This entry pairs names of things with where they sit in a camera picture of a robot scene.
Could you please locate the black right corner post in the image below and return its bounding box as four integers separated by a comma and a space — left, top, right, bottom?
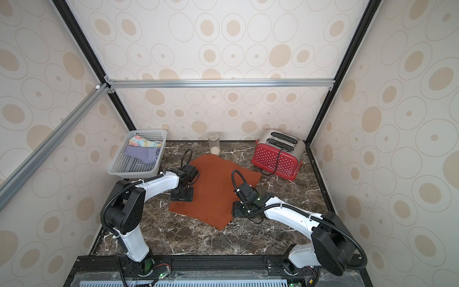
306, 0, 382, 147

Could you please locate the lavender purple skirt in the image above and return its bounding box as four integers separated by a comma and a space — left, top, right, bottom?
124, 146, 161, 165

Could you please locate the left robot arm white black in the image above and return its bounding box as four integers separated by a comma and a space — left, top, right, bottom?
100, 165, 199, 276

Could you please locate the glass jar with white powder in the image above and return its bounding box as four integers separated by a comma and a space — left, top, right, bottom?
208, 133, 221, 156

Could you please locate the rust orange skirt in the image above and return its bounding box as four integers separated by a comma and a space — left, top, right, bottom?
169, 154, 262, 230

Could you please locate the black left corner post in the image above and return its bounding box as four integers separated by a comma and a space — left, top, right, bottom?
51, 0, 136, 131

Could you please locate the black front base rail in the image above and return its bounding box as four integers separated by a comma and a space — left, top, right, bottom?
64, 255, 372, 287

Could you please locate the black corner post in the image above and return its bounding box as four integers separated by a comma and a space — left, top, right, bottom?
51, 0, 136, 131
306, 0, 382, 147

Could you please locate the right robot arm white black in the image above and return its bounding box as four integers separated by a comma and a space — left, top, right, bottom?
232, 182, 368, 276

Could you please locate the horizontal aluminium frame bar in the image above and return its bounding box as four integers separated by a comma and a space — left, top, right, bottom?
108, 78, 335, 88

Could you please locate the red polka dot toaster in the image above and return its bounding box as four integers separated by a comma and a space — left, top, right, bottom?
251, 129, 306, 181

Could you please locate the diagonal aluminium frame bar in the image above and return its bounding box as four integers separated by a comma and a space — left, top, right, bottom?
1, 83, 109, 209

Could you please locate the floral pastel skirt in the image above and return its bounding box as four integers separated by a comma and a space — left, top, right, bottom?
128, 135, 162, 148

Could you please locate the white plastic perforated basket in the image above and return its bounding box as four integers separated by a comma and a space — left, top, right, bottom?
108, 129, 167, 178

